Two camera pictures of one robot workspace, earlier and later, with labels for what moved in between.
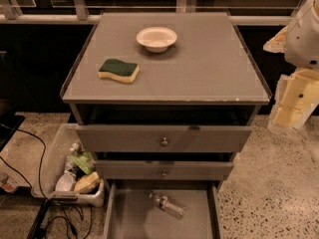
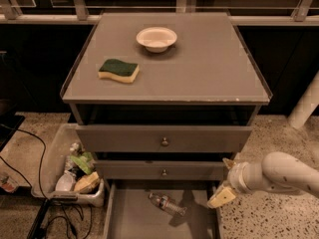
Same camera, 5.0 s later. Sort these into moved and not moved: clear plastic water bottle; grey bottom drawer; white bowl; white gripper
Moved: white gripper
Not moved: white bowl; grey bottom drawer; clear plastic water bottle
